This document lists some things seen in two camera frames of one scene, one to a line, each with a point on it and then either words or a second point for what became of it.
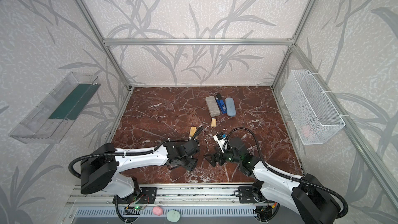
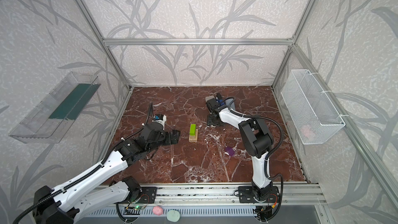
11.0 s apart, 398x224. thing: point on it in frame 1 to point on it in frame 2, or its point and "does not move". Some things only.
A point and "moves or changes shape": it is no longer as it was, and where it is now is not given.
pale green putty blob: [173, 216] does not move
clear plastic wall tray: [50, 121] does not move
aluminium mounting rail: [216, 195] does not move
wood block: [193, 129] moves or changes shape
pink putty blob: [157, 210] does not move
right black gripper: [219, 157] to [213, 117]
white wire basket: [313, 116] does not move
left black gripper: [185, 161] to [168, 137]
